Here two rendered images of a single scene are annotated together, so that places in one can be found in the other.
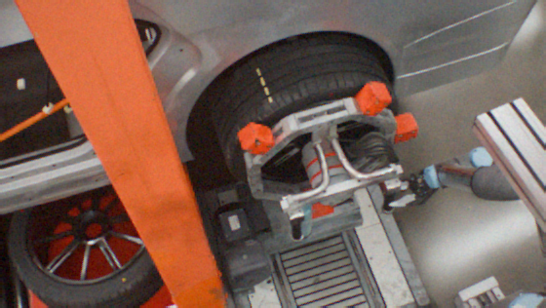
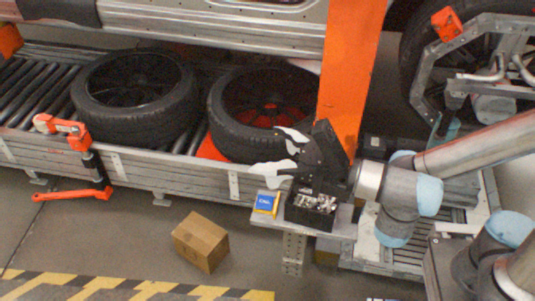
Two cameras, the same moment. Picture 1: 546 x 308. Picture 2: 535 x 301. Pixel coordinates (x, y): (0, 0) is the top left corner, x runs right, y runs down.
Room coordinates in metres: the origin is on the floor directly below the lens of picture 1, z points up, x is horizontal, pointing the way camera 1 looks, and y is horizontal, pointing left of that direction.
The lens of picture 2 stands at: (-0.32, 0.07, 1.82)
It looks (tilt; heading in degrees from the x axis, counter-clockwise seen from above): 46 degrees down; 25
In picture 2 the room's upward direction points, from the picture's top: straight up
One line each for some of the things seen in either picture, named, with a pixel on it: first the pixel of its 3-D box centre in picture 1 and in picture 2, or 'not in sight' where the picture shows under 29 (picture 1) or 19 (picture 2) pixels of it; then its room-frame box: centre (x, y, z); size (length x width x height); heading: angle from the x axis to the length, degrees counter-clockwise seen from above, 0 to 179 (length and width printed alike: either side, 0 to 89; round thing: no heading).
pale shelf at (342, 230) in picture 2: not in sight; (305, 214); (0.65, 0.34, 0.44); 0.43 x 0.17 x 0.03; 103
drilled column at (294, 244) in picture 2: not in sight; (294, 243); (0.64, 0.36, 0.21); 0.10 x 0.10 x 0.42; 13
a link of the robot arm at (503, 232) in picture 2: not in sight; (507, 244); (0.39, -0.22, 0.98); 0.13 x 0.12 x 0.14; 5
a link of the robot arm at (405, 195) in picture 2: not in sight; (408, 191); (0.24, 0.03, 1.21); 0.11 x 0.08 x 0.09; 95
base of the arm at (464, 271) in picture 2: not in sight; (487, 266); (0.39, -0.22, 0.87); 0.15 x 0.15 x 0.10
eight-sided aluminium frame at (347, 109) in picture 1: (320, 154); (488, 84); (1.25, -0.17, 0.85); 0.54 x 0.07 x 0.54; 103
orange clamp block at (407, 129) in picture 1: (402, 129); not in sight; (1.32, -0.48, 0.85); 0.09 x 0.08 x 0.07; 103
